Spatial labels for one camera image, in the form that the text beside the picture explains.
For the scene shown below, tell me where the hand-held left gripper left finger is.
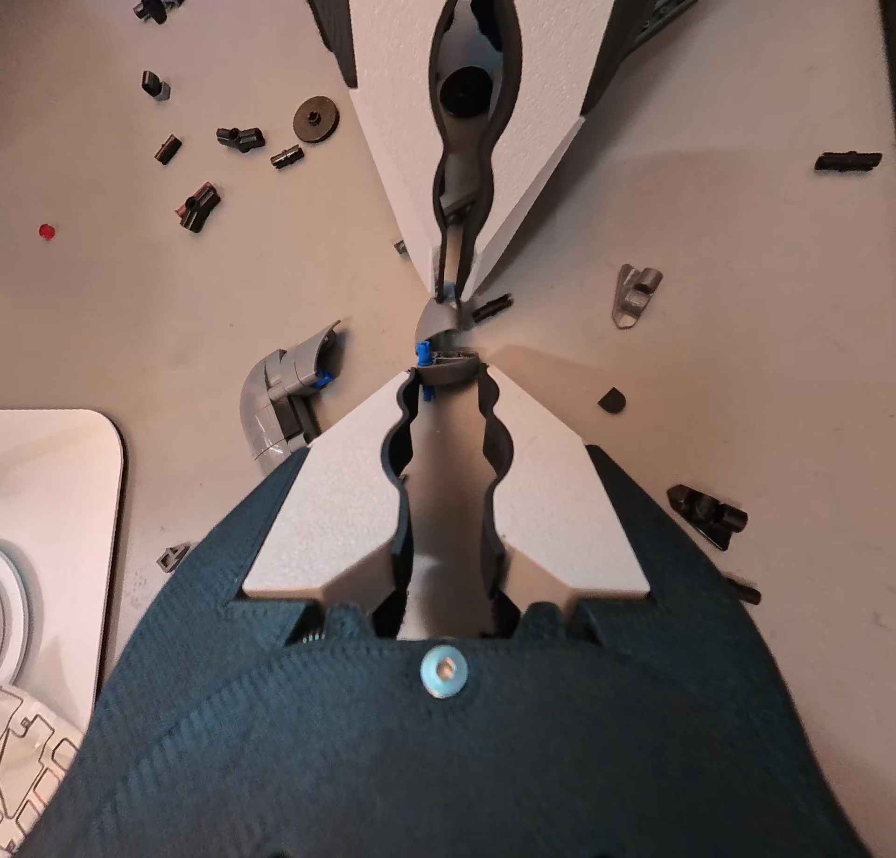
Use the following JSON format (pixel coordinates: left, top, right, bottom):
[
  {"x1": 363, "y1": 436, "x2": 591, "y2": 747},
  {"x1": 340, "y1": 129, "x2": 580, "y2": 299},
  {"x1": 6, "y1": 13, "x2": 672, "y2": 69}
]
[{"x1": 241, "y1": 370, "x2": 424, "y2": 624}]

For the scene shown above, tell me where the black and red lego connector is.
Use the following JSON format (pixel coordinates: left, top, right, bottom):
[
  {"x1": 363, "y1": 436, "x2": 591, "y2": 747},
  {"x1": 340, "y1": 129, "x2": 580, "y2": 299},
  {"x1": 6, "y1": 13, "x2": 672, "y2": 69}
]
[{"x1": 175, "y1": 182, "x2": 223, "y2": 233}]

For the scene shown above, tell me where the black lego wedge piece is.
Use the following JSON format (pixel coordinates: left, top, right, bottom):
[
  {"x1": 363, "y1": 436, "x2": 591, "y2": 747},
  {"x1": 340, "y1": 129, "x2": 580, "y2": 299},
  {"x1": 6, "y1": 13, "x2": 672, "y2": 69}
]
[{"x1": 666, "y1": 483, "x2": 749, "y2": 551}]

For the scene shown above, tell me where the white book stand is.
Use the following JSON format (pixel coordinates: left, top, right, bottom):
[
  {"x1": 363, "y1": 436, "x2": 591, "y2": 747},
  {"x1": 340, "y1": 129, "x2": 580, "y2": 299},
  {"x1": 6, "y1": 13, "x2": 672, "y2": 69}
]
[{"x1": 0, "y1": 410, "x2": 127, "y2": 733}]

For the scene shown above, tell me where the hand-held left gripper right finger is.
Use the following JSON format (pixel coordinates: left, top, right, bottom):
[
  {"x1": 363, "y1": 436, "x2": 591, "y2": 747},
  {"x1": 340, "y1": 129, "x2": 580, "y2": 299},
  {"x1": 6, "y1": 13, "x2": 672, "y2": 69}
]
[{"x1": 478, "y1": 367, "x2": 652, "y2": 621}]

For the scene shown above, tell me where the grey curved lego assembly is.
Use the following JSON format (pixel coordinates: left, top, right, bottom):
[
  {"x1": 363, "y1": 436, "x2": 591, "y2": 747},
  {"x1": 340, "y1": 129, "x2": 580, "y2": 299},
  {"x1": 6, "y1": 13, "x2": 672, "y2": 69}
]
[{"x1": 240, "y1": 321, "x2": 343, "y2": 479}]

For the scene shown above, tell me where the lego sticker sheet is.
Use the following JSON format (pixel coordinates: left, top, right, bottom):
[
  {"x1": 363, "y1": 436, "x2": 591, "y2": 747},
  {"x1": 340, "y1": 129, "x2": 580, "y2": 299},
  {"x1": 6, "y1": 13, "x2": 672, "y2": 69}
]
[{"x1": 0, "y1": 683, "x2": 85, "y2": 858}]

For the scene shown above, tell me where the light grey curved lego panel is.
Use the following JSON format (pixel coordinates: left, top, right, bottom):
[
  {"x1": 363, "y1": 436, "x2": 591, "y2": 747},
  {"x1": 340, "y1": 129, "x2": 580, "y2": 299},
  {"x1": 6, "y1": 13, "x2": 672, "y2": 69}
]
[{"x1": 416, "y1": 280, "x2": 464, "y2": 344}]

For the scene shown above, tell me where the grey liftarm with blue pin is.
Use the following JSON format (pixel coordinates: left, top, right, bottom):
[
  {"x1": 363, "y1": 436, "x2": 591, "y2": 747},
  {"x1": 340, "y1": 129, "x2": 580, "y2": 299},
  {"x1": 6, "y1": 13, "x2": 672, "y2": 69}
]
[{"x1": 415, "y1": 340, "x2": 483, "y2": 403}]

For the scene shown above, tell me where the grey lego wedge piece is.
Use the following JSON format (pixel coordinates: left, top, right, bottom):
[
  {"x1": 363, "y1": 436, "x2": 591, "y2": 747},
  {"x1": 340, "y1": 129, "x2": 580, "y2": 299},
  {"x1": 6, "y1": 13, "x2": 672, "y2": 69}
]
[{"x1": 612, "y1": 265, "x2": 665, "y2": 329}]

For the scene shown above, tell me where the black round lego disc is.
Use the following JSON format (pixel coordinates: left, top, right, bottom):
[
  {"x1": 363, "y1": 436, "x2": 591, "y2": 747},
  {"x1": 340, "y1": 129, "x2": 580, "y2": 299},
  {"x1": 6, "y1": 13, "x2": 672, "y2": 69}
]
[{"x1": 293, "y1": 95, "x2": 341, "y2": 144}]

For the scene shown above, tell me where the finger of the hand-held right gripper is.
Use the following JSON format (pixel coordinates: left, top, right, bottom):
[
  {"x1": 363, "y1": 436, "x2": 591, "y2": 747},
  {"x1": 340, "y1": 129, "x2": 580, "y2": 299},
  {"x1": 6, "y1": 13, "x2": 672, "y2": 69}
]
[
  {"x1": 346, "y1": 0, "x2": 463, "y2": 302},
  {"x1": 458, "y1": 0, "x2": 627, "y2": 295}
]

